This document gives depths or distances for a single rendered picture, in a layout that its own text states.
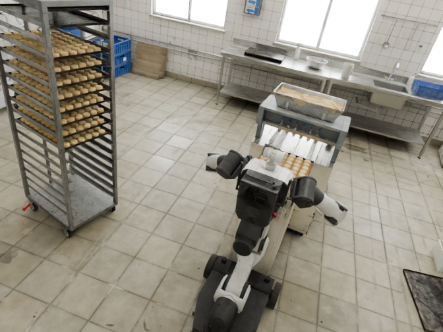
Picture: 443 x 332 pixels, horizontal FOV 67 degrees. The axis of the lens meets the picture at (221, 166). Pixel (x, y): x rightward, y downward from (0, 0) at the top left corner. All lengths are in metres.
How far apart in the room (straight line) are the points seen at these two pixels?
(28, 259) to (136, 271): 0.83
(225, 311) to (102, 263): 1.13
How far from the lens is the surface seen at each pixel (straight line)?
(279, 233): 2.44
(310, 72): 5.29
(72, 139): 2.65
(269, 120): 2.87
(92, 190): 3.33
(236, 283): 2.36
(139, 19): 6.83
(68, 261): 2.94
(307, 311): 2.84
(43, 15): 2.21
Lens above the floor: 2.18
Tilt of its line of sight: 32 degrees down
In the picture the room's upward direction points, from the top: 10 degrees clockwise
